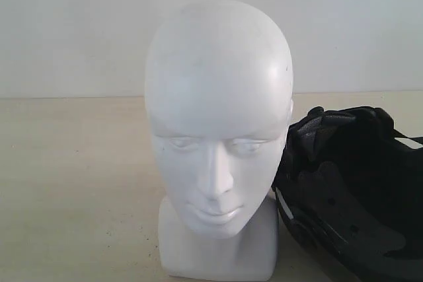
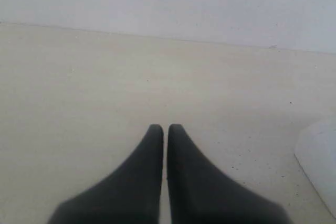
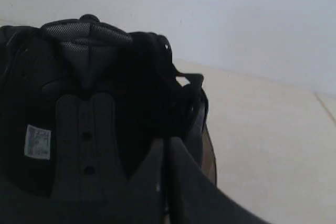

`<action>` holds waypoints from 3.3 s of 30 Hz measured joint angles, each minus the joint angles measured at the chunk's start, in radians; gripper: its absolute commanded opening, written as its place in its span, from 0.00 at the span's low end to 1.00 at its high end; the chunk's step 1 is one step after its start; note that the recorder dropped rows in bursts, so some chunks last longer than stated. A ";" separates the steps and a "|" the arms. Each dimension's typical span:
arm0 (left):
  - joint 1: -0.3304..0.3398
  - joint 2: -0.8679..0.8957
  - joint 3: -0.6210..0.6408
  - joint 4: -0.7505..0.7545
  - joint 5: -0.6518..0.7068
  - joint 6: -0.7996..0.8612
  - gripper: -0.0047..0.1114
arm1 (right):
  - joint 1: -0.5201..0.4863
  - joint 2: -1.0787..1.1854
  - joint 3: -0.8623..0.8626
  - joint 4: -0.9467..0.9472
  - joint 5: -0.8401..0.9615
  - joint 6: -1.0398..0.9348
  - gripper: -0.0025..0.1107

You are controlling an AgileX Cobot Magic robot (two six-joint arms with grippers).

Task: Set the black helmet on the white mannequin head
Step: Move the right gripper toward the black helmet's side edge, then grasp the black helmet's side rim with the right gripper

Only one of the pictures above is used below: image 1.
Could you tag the black helmet with tinted visor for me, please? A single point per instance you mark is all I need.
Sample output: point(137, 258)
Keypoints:
point(348, 182)

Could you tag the white mannequin head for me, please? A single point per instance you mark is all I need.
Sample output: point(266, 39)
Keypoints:
point(218, 97)

